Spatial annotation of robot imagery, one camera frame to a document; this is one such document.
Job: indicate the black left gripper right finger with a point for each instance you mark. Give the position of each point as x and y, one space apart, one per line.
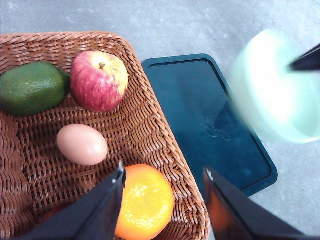
235 216

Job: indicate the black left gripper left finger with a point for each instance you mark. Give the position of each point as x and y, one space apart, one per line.
94 217

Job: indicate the pale green ceramic bowl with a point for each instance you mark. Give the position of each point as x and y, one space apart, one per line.
281 100

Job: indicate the brown egg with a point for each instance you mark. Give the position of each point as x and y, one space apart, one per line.
81 144

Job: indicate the brown wicker basket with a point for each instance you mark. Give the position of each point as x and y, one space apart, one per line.
35 179

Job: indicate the orange mandarin fruit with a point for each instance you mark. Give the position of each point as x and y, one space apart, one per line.
147 205

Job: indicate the dark teal rectangular tray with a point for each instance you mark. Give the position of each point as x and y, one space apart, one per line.
198 92

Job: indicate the red yellow apple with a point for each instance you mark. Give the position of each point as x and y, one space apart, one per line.
98 80

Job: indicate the green avocado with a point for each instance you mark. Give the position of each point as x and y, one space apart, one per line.
33 88

